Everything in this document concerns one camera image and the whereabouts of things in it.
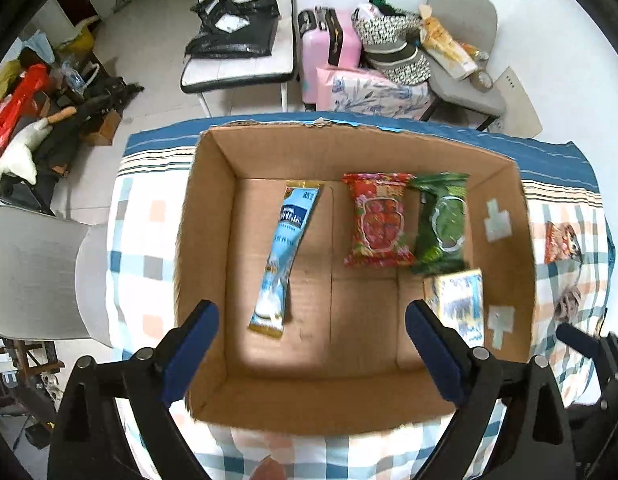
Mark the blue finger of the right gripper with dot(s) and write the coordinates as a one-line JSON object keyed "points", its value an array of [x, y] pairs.
{"points": [[575, 339]]}

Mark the red plastic bag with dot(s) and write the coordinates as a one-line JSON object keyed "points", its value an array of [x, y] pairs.
{"points": [[36, 78]]}

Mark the blue tube packet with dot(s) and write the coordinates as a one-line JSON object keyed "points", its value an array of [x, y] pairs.
{"points": [[294, 215]]}

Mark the red snack packet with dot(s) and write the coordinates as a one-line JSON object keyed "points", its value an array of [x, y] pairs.
{"points": [[378, 236]]}

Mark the plaid checkered blanket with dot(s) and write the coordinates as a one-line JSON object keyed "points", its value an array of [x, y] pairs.
{"points": [[559, 185]]}

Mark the tape roll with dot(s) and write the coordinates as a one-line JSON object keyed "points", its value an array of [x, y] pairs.
{"points": [[481, 80]]}

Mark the white goose plush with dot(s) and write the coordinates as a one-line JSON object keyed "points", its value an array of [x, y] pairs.
{"points": [[16, 160]]}

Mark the panda snack packet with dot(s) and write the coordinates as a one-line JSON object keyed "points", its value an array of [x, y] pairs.
{"points": [[561, 243]]}

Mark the open cardboard box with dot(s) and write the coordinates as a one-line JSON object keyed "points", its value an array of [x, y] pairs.
{"points": [[344, 364]]}

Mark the white blue tissue pack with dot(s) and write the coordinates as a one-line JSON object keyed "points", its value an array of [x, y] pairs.
{"points": [[457, 301]]}

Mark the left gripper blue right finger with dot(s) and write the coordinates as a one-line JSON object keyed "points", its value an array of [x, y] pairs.
{"points": [[443, 351]]}

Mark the black plastic bag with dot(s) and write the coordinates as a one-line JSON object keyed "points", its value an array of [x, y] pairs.
{"points": [[231, 29]]}

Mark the floral pink pillow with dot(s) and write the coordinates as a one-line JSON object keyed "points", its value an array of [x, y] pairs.
{"points": [[367, 92]]}

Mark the grey folding chair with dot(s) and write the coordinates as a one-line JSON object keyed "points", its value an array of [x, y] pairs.
{"points": [[473, 23]]}

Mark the person's hand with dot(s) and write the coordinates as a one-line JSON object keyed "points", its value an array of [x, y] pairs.
{"points": [[269, 469]]}

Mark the green snack packet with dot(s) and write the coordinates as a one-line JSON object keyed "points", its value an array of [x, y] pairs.
{"points": [[440, 239]]}

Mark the white box with yellow bag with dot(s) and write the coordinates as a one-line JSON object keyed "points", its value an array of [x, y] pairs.
{"points": [[442, 47]]}

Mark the pink suitcase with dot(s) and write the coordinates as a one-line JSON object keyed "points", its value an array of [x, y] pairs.
{"points": [[327, 37]]}

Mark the lilac cloth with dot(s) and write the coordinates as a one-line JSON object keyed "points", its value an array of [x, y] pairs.
{"points": [[568, 305]]}

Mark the white board against wall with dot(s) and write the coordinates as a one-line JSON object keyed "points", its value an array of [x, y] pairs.
{"points": [[520, 119]]}

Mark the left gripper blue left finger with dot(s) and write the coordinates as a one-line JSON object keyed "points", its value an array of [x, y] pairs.
{"points": [[184, 348]]}

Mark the white padded chair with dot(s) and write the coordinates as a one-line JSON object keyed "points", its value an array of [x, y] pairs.
{"points": [[203, 75]]}

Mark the patterned tote bag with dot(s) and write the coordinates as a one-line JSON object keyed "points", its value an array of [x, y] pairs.
{"points": [[390, 39]]}

